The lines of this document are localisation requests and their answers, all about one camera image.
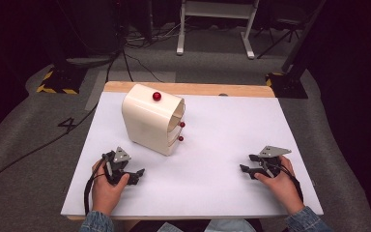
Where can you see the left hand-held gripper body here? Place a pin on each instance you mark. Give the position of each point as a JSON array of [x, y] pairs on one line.
[[116, 164]]

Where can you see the black stand with striped base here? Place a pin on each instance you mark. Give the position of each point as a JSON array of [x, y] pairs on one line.
[[61, 82], [288, 82]]

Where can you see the cream mini drawer cabinet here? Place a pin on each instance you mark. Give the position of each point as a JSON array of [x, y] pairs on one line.
[[145, 124]]

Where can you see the white table mat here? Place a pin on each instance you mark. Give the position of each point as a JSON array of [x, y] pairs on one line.
[[206, 180]]

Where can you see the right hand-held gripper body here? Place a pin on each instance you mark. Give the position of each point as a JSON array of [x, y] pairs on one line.
[[270, 161]]

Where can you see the person's right hand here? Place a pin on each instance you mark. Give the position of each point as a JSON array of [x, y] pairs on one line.
[[283, 188]]

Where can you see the person's left hand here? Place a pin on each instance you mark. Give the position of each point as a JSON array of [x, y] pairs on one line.
[[104, 196]]

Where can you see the black tripod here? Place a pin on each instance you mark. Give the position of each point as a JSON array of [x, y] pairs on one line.
[[283, 29]]

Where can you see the white desk frame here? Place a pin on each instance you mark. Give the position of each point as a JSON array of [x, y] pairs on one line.
[[217, 9]]

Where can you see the cream drawer with red knob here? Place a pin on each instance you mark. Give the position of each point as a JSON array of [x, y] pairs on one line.
[[178, 126], [177, 140]]

